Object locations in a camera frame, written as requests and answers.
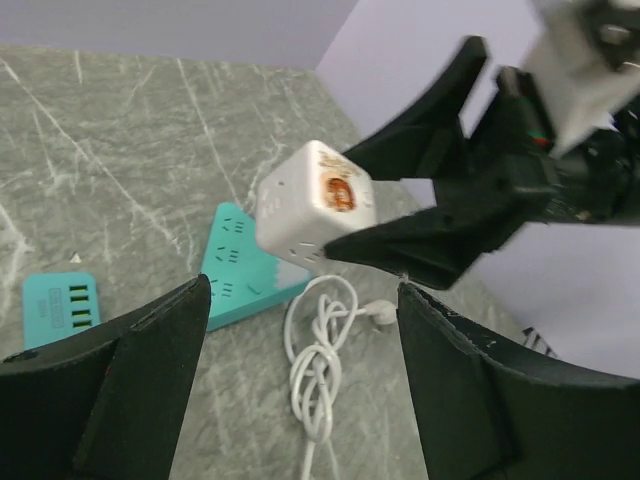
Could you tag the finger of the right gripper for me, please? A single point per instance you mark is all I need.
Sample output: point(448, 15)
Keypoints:
point(419, 140)
point(434, 247)

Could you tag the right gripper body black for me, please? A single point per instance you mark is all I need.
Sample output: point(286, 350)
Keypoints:
point(513, 176)

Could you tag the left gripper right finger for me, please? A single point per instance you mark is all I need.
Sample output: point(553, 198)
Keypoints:
point(490, 408)

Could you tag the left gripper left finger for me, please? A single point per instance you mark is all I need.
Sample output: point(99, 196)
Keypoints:
point(107, 403)

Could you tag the white cube socket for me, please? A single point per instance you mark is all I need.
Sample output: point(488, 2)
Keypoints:
point(314, 197)

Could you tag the teal triangular power strip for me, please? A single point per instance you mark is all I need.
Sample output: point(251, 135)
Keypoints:
point(244, 280)

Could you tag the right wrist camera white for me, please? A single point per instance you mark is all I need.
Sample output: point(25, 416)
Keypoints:
point(585, 64)

